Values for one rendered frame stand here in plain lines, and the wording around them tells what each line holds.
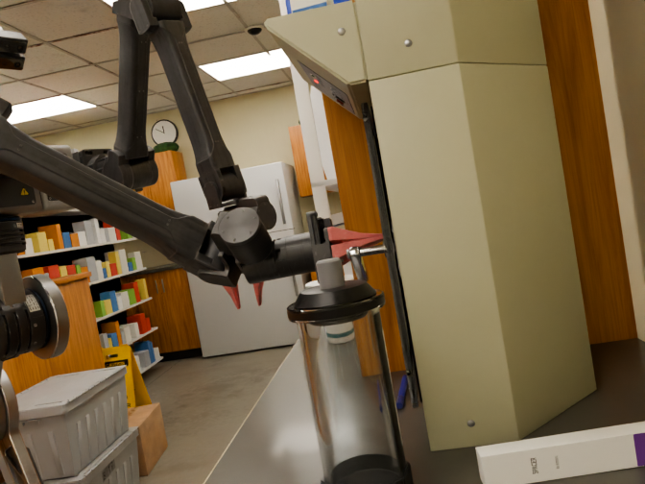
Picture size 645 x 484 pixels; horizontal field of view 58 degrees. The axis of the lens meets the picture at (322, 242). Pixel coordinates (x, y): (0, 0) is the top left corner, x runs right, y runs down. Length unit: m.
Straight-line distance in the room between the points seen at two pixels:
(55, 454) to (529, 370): 2.36
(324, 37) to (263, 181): 5.01
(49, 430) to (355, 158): 2.08
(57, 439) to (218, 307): 3.35
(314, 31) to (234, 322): 5.28
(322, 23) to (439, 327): 0.40
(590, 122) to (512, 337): 0.51
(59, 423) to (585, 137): 2.33
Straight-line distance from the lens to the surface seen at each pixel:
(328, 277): 0.63
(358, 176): 1.10
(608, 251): 1.17
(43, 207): 1.50
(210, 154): 1.20
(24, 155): 0.85
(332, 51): 0.76
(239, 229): 0.77
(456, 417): 0.79
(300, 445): 0.89
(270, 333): 5.88
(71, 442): 2.85
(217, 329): 6.00
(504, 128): 0.80
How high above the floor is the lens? 1.26
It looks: 3 degrees down
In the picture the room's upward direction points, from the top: 10 degrees counter-clockwise
